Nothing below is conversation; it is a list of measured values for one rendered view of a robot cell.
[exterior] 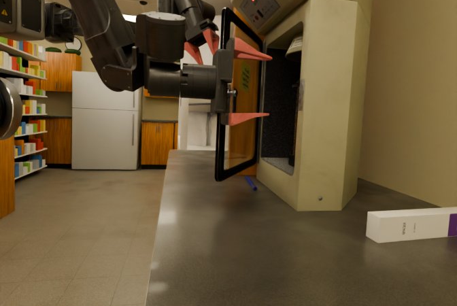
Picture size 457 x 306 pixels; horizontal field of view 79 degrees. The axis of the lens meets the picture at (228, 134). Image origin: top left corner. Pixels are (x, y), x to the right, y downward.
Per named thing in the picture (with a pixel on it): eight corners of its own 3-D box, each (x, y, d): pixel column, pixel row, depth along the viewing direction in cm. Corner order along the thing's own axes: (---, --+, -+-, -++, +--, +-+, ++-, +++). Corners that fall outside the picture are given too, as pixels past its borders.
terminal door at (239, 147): (256, 164, 92) (262, 41, 89) (217, 183, 63) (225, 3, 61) (253, 164, 92) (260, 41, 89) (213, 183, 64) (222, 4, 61)
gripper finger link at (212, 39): (207, 71, 79) (195, 41, 80) (228, 60, 76) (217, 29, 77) (195, 66, 72) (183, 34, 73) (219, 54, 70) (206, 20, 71)
